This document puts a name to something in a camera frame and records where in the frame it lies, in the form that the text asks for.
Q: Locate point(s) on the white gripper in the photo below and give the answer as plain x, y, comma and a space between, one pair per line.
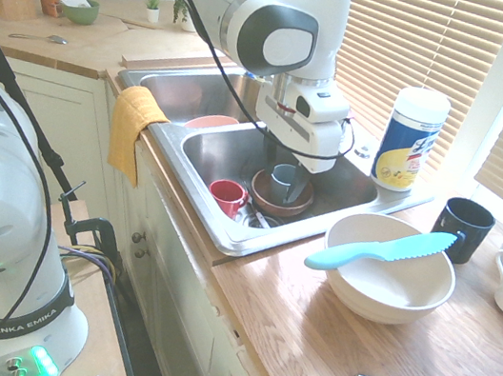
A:
310, 142

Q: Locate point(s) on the turquoise plastic serrated knife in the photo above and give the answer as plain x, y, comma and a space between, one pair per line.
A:
376, 252

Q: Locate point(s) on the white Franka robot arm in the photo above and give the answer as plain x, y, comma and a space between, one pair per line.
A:
281, 9

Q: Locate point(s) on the stainless steel double sink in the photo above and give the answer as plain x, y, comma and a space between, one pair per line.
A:
219, 149

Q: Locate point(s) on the metal sink hole cap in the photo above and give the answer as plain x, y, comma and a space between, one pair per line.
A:
364, 152

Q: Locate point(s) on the grey cup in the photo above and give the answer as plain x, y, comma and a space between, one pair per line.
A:
281, 178

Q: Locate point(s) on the brown ceramic bowl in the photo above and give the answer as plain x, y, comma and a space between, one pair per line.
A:
268, 204

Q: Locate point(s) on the red mug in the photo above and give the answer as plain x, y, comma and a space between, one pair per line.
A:
226, 196

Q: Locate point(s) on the pink bowl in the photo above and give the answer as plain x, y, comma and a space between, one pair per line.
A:
212, 121

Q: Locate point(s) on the disinfecting wipes canister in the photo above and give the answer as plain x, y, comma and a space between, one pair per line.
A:
406, 141

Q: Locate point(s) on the cream kitchen cabinet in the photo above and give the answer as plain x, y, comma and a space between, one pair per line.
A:
170, 271

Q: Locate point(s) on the cream white bowl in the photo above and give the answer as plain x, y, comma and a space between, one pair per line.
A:
389, 288

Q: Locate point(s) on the dark cabinet knob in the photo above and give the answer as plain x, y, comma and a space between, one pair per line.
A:
140, 254
140, 237

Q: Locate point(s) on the yellow dish cloth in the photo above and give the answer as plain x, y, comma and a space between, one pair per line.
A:
128, 129

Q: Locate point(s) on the wide window blind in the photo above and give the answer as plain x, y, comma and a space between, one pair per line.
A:
402, 39

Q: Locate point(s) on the trailing plant in white pot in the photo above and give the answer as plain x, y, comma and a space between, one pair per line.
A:
182, 12

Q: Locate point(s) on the black mug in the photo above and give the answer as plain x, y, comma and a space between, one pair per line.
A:
464, 228

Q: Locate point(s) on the black C-clamp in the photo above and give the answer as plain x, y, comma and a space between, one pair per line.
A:
100, 226

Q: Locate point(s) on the small plant in white pot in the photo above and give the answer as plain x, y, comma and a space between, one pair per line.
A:
152, 12

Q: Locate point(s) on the green bowl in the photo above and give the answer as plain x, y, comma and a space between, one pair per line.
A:
80, 14

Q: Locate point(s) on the metal spoon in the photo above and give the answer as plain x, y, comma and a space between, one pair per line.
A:
56, 39

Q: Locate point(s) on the white crumpled paper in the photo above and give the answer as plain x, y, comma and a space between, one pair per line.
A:
76, 1

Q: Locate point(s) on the black stand pole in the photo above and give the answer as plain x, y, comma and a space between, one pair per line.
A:
13, 83

